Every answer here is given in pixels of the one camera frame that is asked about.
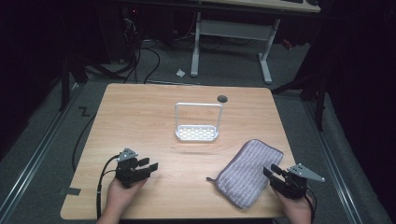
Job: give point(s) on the purple striped cloth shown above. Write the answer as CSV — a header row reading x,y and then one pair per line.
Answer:
x,y
248,173

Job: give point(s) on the white-legged desk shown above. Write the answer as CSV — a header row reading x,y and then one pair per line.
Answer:
x,y
236,31

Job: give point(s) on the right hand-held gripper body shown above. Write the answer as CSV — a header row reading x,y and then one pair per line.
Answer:
x,y
294,181

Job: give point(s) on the white towel rack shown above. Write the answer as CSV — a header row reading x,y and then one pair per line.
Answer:
x,y
197,132

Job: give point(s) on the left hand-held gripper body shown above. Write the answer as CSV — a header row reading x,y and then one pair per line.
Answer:
x,y
128,169

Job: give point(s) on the black metal stand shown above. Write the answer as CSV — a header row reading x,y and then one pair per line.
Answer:
x,y
311,90
70,71

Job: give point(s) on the black table grommet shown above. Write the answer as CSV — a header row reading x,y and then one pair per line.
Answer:
x,y
222,99

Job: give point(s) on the metal floor rail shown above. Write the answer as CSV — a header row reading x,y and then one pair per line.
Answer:
x,y
29,161
334,165

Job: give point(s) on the person's left hand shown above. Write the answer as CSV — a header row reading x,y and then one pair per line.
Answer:
x,y
120,194

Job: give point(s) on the crumpled white paper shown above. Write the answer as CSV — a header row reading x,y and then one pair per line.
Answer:
x,y
180,73

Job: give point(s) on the black tape strip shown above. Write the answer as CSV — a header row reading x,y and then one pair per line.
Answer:
x,y
71,191

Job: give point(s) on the person's right hand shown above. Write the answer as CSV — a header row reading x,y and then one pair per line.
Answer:
x,y
295,208

